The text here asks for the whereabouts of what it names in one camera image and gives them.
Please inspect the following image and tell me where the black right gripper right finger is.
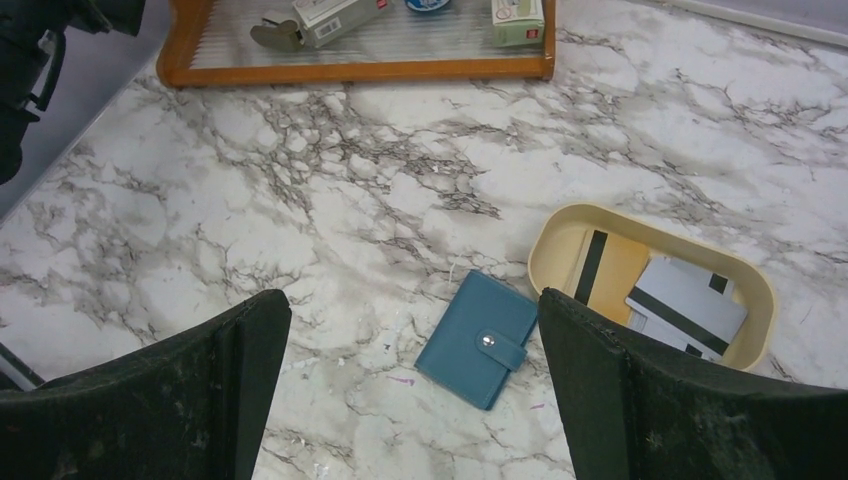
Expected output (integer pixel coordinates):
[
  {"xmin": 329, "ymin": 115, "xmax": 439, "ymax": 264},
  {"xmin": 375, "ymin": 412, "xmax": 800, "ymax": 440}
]
[{"xmin": 538, "ymin": 288, "xmax": 847, "ymax": 479}]

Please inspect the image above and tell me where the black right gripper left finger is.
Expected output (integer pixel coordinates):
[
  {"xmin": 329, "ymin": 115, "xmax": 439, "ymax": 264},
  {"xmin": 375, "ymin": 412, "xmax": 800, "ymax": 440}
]
[{"xmin": 1, "ymin": 289, "xmax": 292, "ymax": 479}]

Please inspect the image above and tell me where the grey card upper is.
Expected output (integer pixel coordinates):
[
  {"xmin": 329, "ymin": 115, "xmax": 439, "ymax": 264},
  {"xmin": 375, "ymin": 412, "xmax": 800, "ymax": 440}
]
[{"xmin": 625, "ymin": 256, "xmax": 749, "ymax": 358}]

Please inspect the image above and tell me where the green white small box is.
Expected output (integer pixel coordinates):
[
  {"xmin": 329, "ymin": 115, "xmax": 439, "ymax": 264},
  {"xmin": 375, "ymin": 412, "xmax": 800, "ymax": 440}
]
[{"xmin": 491, "ymin": 0, "xmax": 545, "ymax": 47}]

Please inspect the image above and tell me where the orange wooden shelf rack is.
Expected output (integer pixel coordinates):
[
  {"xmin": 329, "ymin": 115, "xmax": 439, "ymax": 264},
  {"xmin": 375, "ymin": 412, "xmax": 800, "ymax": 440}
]
[{"xmin": 156, "ymin": 1, "xmax": 556, "ymax": 88}]

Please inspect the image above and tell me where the olive tape dispenser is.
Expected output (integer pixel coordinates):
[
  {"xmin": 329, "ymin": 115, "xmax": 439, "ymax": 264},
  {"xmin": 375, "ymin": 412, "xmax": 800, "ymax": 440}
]
[{"xmin": 250, "ymin": 10, "xmax": 305, "ymax": 53}]

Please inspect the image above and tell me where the cream oval tray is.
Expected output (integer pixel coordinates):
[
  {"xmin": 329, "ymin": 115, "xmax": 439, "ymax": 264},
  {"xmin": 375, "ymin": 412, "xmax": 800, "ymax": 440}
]
[{"xmin": 527, "ymin": 203, "xmax": 779, "ymax": 372}]

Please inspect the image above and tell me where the gold card with stripe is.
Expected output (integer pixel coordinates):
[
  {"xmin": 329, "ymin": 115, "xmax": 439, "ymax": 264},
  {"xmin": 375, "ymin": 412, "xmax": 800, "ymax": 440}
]
[{"xmin": 565, "ymin": 229, "xmax": 650, "ymax": 326}]

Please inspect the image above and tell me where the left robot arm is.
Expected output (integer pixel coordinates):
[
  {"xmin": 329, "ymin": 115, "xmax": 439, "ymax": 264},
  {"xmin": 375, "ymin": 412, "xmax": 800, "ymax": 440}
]
[{"xmin": 1, "ymin": 0, "xmax": 146, "ymax": 184}]

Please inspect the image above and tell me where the grey stapler box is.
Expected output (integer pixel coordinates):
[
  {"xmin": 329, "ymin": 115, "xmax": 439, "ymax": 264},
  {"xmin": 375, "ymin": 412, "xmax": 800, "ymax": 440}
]
[{"xmin": 292, "ymin": 0, "xmax": 392, "ymax": 48}]

